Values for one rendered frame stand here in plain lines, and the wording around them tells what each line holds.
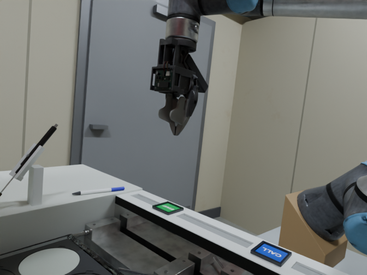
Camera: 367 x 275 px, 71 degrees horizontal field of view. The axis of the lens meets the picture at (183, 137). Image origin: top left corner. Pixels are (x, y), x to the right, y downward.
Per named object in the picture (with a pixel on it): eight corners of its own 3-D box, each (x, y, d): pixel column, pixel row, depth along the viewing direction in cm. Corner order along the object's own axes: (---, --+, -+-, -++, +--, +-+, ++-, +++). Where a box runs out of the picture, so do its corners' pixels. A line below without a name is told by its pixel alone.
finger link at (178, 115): (161, 135, 58) (165, 94, 57) (179, 135, 62) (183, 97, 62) (171, 137, 56) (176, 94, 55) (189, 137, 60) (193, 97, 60)
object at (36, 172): (12, 210, 52) (16, 145, 51) (6, 204, 54) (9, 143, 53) (44, 204, 57) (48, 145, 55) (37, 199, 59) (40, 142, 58)
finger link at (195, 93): (175, 115, 61) (179, 78, 60) (180, 115, 62) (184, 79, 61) (191, 117, 58) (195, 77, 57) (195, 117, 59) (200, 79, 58)
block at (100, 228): (91, 240, 60) (92, 228, 60) (83, 234, 62) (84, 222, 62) (119, 231, 66) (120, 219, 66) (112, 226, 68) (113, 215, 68)
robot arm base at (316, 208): (308, 188, 83) (335, 172, 78) (342, 232, 77) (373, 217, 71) (289, 198, 73) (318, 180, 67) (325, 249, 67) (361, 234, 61)
